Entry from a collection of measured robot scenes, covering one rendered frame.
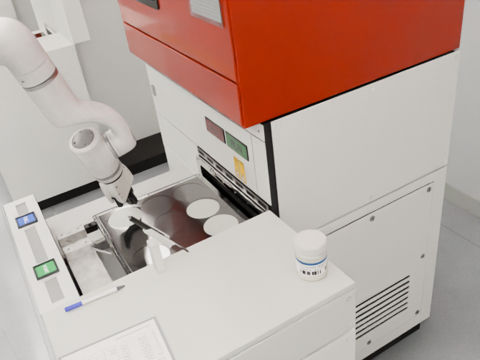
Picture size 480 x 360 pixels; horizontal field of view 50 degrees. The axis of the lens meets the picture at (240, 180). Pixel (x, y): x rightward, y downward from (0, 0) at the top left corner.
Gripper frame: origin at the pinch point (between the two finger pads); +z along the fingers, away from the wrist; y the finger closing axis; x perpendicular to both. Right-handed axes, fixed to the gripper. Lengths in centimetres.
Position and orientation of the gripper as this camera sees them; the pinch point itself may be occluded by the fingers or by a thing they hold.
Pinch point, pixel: (131, 198)
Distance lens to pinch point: 162.0
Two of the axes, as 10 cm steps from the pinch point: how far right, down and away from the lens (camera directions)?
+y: -1.9, 8.5, -4.9
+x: 9.6, 0.5, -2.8
